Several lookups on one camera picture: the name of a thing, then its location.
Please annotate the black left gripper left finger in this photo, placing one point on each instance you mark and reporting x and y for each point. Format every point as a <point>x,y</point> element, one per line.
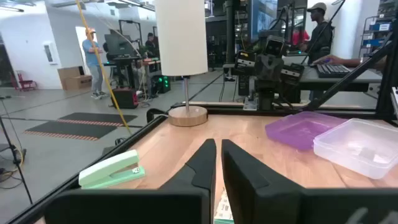
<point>199,174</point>

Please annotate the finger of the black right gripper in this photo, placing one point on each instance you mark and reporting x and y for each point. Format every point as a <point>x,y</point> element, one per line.
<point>276,68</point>
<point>262,67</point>

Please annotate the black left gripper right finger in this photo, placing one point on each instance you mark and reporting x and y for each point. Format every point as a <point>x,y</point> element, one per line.
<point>248,193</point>

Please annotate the small patterned card pack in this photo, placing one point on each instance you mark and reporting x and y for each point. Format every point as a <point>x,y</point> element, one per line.
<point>224,208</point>

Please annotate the purple plastic box lid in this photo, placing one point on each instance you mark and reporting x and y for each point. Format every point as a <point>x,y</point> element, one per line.
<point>298,129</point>

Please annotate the clear plastic storage box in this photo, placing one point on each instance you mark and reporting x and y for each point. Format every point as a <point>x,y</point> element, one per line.
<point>357,146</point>

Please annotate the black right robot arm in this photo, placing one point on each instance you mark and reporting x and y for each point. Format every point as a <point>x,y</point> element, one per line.
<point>265,93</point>

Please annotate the black pillar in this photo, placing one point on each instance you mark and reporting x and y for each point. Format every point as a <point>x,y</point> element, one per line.
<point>230,31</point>

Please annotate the grey desk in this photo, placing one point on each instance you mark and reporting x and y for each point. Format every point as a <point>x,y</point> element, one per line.
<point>326,81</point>

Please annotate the black computer keyboard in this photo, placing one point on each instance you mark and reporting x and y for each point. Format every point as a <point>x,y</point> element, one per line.
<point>332,71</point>

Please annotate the white shade wooden base lamp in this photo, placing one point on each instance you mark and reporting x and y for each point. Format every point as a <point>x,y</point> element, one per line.
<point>182,37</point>

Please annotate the computer tower with green lights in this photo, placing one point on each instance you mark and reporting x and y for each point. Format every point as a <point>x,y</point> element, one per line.
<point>163,84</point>

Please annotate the mint green stapler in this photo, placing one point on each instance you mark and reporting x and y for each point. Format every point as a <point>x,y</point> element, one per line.
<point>105,169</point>

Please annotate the metal storage shelf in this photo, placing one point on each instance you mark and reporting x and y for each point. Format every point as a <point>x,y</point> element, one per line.
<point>376,34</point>

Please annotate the black and red speaker box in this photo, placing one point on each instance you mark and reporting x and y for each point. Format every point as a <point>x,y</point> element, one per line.
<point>124,98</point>

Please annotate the black hazard-striped floor mat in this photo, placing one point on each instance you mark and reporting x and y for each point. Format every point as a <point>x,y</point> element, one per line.
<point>99,117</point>
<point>71,129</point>

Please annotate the black standing desk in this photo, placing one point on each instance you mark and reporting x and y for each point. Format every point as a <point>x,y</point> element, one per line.
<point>122,59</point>

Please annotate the black computer monitor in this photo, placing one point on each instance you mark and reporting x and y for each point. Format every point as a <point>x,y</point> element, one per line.
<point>118,46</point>

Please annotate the brown cardboard box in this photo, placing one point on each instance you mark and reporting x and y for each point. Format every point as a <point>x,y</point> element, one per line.
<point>74,79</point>

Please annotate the black tripod stand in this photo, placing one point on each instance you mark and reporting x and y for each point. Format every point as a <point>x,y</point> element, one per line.
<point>15,158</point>

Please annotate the red chair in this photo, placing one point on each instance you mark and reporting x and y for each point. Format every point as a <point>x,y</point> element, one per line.
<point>26,83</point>

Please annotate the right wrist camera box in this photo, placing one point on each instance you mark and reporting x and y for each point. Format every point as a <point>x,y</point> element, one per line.
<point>275,46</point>

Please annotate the black aluminium table frame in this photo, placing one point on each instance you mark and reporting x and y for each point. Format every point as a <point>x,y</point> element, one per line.
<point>233,111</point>

